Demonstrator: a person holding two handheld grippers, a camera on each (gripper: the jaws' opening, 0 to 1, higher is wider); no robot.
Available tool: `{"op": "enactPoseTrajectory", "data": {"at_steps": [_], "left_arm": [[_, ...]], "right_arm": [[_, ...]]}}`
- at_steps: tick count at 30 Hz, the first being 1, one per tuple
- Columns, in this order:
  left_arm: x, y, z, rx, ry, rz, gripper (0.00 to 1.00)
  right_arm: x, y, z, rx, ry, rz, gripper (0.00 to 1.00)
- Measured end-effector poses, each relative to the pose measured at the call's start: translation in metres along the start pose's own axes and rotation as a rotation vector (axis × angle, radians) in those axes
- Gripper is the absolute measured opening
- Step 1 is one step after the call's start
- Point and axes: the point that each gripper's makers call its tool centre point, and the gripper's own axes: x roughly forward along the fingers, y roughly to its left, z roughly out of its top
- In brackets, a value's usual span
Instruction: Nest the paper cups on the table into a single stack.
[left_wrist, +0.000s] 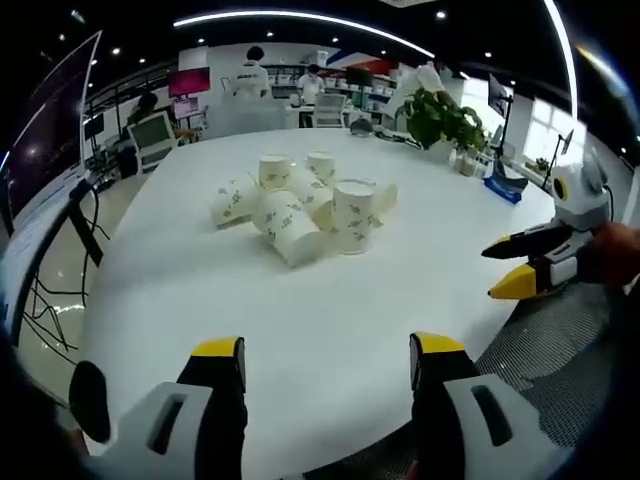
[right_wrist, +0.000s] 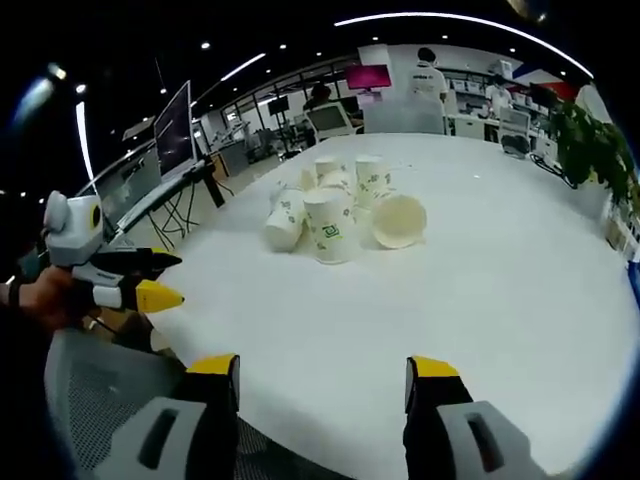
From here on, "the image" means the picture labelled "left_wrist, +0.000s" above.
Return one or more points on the dark rounded object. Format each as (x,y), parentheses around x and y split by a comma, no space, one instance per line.
(90,400)

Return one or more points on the small glass jar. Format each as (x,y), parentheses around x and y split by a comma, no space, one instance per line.
(468,164)

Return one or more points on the pink display screen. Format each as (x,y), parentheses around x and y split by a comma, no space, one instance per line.
(189,82)

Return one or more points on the person's right hand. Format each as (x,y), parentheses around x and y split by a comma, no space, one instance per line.
(612,255)

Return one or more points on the large computer monitor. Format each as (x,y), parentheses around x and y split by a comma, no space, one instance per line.
(45,135)

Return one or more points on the green potted plant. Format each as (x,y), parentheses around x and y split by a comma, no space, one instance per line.
(440,117)

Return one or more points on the white table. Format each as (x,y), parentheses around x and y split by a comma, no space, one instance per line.
(250,300)

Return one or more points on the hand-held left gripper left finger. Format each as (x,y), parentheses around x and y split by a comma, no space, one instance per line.
(165,425)

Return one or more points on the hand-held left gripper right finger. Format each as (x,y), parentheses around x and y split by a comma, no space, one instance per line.
(480,425)

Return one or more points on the blue tissue box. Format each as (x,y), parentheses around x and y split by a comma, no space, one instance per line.
(502,189)

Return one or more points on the white office chair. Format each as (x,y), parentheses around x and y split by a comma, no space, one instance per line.
(329,111)
(150,137)

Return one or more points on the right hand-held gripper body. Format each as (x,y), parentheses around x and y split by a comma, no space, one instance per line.
(582,197)

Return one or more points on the black mesh chair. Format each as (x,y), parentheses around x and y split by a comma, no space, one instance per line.
(565,350)

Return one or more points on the black monitor stand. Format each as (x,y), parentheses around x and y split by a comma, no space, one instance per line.
(85,225)

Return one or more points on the pile of printed paper cups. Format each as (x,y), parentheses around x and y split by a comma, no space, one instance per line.
(300,215)

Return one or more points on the dark monitor on pole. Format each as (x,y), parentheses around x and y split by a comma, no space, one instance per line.
(500,97)

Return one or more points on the curved ceiling light strip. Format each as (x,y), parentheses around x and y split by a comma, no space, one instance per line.
(565,50)
(310,20)

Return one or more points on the small round desk fan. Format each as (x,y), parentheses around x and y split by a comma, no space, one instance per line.
(361,126)

